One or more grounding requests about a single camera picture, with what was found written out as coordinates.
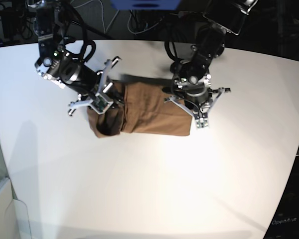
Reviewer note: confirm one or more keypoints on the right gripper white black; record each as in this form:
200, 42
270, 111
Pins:
96, 90

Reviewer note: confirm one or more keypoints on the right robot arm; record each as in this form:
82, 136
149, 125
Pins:
57, 64

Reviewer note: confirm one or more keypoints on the brown T-shirt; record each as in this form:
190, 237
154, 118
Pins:
143, 111

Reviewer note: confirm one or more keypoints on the white bin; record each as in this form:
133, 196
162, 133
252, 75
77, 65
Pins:
14, 221

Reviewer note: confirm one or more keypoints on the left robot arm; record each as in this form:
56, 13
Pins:
191, 83

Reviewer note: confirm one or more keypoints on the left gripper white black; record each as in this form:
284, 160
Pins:
196, 100

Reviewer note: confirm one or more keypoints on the black OpenArm base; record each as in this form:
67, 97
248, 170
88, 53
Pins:
285, 222

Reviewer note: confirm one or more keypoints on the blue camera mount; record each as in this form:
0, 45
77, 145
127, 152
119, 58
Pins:
145, 4

